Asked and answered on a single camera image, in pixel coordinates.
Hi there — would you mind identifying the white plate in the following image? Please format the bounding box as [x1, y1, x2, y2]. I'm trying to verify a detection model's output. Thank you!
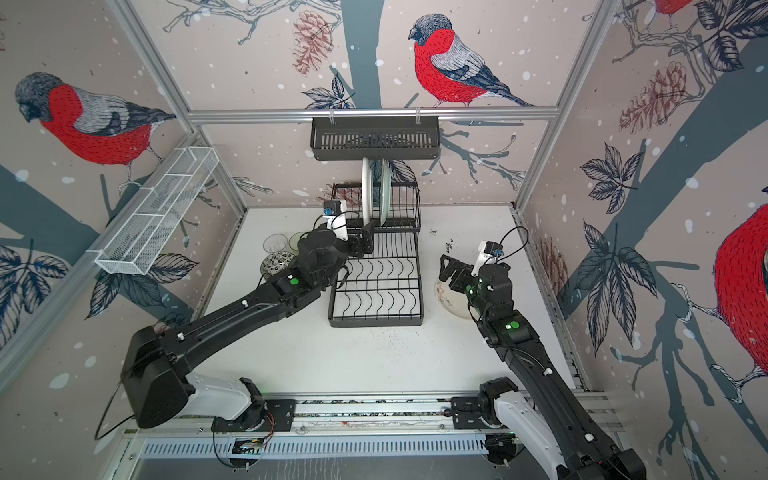
[361, 158, 373, 226]

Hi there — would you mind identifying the aluminium top crossbar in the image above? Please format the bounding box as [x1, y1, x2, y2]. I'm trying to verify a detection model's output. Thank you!
[187, 106, 560, 126]

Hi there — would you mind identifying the black hanging wire shelf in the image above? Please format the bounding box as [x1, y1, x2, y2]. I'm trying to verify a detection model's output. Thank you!
[310, 116, 441, 161]

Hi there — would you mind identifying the cream plate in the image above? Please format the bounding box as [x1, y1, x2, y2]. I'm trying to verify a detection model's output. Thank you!
[435, 280, 472, 320]

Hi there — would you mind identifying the clear glass tumbler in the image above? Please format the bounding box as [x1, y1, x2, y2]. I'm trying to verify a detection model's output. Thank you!
[262, 233, 289, 254]

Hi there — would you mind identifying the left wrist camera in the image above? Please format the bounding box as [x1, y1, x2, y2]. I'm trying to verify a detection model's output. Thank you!
[323, 199, 349, 241]

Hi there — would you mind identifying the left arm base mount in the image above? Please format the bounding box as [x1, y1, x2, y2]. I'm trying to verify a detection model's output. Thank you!
[211, 377, 297, 433]

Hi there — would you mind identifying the aluminium front rail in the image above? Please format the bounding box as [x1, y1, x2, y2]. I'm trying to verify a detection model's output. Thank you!
[117, 390, 626, 438]

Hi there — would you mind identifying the black two-tier dish rack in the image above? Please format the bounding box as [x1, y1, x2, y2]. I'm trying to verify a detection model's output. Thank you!
[328, 182, 424, 328]

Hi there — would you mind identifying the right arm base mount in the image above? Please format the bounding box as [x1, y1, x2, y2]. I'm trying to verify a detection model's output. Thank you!
[443, 377, 538, 431]

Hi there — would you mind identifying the white mesh wall basket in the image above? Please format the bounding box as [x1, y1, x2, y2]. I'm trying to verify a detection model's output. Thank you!
[95, 146, 219, 275]

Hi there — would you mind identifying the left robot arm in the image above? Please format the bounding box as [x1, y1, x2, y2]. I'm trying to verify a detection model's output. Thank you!
[120, 223, 375, 432]

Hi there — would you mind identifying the green plate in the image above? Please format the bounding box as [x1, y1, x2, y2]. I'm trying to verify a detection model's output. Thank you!
[379, 160, 392, 226]

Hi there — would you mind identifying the pink floral bowl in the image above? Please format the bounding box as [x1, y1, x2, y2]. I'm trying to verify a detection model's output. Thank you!
[260, 250, 295, 279]

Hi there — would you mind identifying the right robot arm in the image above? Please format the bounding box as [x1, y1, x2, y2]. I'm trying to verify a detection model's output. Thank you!
[439, 255, 647, 479]

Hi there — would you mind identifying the green glass tumbler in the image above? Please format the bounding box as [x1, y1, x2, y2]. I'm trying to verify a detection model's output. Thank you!
[289, 232, 307, 255]

